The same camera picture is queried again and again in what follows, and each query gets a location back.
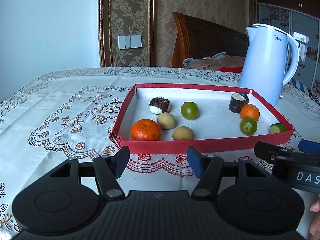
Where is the green cucumber piece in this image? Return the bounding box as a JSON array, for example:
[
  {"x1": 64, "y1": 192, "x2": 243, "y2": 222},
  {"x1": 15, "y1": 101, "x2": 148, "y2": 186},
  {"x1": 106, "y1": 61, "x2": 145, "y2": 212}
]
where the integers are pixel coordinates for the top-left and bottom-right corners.
[{"x1": 269, "y1": 123, "x2": 287, "y2": 134}]

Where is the green lime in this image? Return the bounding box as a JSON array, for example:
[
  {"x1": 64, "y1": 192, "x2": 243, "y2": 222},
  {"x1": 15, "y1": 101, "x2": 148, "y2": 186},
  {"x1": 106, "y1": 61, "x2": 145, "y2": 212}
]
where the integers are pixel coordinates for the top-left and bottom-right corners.
[
  {"x1": 181, "y1": 102, "x2": 199, "y2": 120},
  {"x1": 240, "y1": 116, "x2": 258, "y2": 135}
]

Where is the small orange tangerine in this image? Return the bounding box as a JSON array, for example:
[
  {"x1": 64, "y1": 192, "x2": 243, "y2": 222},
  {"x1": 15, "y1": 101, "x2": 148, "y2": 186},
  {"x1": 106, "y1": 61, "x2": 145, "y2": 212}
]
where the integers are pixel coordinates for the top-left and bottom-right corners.
[{"x1": 240, "y1": 103, "x2": 260, "y2": 121}]

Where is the large orange tangerine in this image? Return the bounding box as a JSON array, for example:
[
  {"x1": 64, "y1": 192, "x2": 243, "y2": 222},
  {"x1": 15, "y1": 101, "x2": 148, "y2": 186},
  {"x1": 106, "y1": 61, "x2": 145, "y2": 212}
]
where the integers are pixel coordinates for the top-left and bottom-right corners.
[{"x1": 131, "y1": 119, "x2": 162, "y2": 141}]

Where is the dark sugarcane piece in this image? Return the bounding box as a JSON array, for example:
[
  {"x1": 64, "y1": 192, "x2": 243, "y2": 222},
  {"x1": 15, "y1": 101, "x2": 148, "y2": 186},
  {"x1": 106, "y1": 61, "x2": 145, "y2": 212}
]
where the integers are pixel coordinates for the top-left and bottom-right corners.
[{"x1": 228, "y1": 92, "x2": 249, "y2": 114}]

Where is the person's hand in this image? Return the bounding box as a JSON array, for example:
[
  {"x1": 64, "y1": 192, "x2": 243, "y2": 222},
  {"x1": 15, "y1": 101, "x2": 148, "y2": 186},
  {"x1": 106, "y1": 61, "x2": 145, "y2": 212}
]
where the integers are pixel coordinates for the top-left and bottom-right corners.
[{"x1": 309, "y1": 200, "x2": 320, "y2": 240}]

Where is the striped colourful bedding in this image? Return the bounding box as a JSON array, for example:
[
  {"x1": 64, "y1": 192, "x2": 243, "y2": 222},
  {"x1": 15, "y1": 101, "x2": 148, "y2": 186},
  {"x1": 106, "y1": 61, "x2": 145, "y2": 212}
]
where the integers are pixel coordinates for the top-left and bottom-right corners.
[{"x1": 289, "y1": 79, "x2": 320, "y2": 105}]

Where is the red shallow box tray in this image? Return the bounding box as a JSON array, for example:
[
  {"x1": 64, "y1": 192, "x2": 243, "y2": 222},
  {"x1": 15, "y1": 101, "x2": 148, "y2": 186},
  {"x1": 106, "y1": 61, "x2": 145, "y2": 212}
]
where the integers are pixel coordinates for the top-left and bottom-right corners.
[{"x1": 110, "y1": 83, "x2": 295, "y2": 154}]

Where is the white electric kettle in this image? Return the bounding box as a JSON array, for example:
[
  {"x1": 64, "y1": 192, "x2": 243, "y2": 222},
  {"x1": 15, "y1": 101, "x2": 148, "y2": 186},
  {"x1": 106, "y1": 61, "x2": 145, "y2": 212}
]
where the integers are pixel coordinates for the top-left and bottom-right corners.
[{"x1": 239, "y1": 23, "x2": 299, "y2": 106}]

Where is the wooden bed headboard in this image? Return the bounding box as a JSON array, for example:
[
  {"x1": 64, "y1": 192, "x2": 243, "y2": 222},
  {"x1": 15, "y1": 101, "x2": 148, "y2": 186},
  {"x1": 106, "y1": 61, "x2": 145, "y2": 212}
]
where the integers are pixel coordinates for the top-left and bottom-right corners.
[{"x1": 172, "y1": 12, "x2": 249, "y2": 68}]

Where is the white wall switch panel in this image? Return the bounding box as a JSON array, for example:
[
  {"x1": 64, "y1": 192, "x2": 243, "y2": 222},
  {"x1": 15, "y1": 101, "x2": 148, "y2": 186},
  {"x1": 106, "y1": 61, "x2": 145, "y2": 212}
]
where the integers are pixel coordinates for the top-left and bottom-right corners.
[{"x1": 118, "y1": 35, "x2": 142, "y2": 50}]

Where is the gilded wall moulding frame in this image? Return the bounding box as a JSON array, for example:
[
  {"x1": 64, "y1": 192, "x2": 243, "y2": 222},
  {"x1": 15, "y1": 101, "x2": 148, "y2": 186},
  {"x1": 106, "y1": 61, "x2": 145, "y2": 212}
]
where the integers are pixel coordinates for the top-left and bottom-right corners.
[{"x1": 98, "y1": 0, "x2": 155, "y2": 67}]

